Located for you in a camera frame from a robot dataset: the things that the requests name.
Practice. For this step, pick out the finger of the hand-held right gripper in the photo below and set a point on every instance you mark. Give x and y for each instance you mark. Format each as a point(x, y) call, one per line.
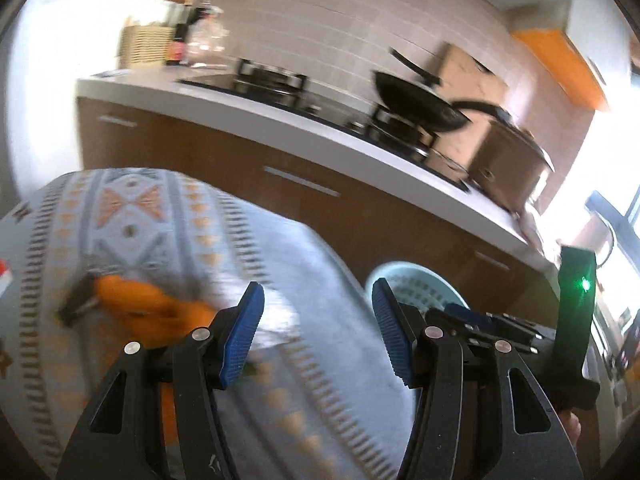
point(525, 335)

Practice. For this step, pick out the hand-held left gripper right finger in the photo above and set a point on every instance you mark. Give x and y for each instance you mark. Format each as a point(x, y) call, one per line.
point(392, 332)

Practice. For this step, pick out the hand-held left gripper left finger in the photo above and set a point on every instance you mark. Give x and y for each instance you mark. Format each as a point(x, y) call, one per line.
point(240, 332)

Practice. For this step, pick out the light blue plastic basket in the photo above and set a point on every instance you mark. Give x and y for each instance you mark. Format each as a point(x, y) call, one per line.
point(420, 285)

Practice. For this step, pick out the orange snack packet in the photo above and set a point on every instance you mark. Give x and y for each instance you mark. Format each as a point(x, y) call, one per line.
point(145, 305)

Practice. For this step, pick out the white crumpled cloth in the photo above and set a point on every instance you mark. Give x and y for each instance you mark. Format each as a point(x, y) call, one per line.
point(535, 232)

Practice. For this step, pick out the patterned blue tablecloth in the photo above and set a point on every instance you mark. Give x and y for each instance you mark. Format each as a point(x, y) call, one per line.
point(150, 220)

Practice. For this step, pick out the small dark metal piece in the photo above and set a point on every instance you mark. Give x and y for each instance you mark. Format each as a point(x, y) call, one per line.
point(77, 300)

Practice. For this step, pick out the brown rice cooker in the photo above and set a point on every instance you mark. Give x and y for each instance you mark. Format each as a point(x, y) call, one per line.
point(510, 165)

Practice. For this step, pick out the wooden kitchen cabinets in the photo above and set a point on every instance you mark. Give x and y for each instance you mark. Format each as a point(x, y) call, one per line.
point(250, 160)

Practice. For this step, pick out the black burner grate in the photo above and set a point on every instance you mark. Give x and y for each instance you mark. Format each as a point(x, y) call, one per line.
point(400, 132)
point(270, 77)

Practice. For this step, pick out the white kitchen countertop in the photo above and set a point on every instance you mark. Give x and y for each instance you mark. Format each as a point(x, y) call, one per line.
point(280, 117)

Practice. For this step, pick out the black wok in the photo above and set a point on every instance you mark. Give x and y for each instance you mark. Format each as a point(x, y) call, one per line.
point(415, 102)

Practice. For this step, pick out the black glass gas hob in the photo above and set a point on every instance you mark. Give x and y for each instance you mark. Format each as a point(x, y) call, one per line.
point(310, 102)

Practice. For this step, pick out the red and white paper cup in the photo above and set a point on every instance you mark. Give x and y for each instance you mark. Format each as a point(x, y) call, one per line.
point(4, 275)

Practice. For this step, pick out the wooden cutting board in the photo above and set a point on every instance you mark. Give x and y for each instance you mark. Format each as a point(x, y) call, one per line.
point(470, 85)

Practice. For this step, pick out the dark sauce bottle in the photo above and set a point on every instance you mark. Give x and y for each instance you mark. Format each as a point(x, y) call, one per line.
point(177, 40)

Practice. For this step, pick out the clear plastic bag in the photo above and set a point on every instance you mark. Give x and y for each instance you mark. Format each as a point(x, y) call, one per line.
point(207, 35)

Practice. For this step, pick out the beige slotted utensil basket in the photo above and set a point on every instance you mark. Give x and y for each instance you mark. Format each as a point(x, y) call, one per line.
point(145, 45)

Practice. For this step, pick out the orange wall cabinet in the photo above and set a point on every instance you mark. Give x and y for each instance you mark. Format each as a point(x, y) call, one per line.
point(565, 65)

